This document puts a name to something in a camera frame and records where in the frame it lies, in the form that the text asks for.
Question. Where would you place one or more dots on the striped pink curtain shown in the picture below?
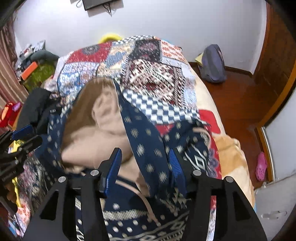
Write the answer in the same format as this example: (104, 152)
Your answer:
(11, 89)

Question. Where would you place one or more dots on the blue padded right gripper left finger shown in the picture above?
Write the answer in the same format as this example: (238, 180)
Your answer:
(109, 170)

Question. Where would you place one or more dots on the orange flat box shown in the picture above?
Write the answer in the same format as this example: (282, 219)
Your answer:
(29, 70)

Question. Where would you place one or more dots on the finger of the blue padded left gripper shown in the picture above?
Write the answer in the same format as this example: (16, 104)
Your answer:
(24, 133)
(31, 144)

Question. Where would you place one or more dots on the wooden door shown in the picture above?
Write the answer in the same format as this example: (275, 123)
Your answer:
(276, 65)

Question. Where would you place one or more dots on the wall-mounted black monitor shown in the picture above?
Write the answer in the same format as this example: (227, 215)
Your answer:
(108, 5)

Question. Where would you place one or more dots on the grey plastic drawer cabinet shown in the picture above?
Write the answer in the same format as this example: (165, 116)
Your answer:
(274, 203)

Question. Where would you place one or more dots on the yellow round object behind bed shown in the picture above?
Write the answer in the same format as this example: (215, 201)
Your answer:
(110, 37)

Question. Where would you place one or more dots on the black folded garment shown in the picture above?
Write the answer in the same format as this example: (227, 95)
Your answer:
(36, 110)

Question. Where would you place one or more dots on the pink croc shoe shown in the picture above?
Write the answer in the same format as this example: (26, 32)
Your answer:
(261, 167)

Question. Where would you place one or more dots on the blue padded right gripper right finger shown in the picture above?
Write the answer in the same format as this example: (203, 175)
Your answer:
(177, 171)

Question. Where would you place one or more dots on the grey-blue backpack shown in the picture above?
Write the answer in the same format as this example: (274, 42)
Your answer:
(211, 65)

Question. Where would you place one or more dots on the patchwork patterned bedspread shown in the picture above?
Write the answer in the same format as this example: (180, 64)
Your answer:
(161, 81)

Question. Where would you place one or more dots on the person's left hand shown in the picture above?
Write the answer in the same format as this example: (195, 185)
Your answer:
(11, 195)

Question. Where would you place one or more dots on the dark green cushion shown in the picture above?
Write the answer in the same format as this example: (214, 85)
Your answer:
(44, 55)

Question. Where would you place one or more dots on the green patterned box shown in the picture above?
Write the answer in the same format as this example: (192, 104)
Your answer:
(39, 76)

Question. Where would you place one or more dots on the yellow printed garment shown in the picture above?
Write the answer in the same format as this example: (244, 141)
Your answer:
(13, 149)

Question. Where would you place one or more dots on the navy patterned hooded garment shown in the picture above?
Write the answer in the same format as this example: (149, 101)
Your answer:
(145, 202)

